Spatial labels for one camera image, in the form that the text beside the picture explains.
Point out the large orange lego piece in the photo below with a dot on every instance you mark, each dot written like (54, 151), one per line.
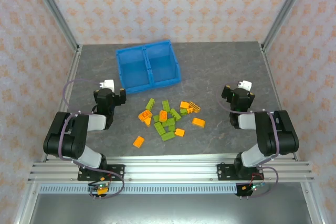
(145, 115)

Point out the orange triangular lego piece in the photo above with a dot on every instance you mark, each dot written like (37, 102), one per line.
(147, 122)

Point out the small orange lego brick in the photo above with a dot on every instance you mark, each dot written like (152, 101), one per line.
(189, 110)

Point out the small green lego brick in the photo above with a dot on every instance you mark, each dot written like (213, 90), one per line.
(183, 112)
(172, 128)

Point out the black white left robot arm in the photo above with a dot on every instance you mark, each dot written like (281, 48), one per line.
(71, 134)

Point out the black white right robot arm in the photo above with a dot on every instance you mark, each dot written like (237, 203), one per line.
(278, 134)

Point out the blue plastic bin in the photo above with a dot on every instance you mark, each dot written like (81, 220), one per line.
(134, 69)
(162, 64)

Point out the small circuit board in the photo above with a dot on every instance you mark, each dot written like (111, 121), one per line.
(253, 187)
(99, 189)

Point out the grey metal panel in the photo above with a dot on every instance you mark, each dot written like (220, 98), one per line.
(168, 209)

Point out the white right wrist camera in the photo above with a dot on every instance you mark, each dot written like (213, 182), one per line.
(246, 85)

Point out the aluminium table side rail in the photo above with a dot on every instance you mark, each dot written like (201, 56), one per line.
(74, 64)
(268, 64)

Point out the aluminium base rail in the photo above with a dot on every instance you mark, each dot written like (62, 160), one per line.
(170, 171)

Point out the aluminium frame post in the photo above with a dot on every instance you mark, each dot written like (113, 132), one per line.
(53, 6)
(287, 7)

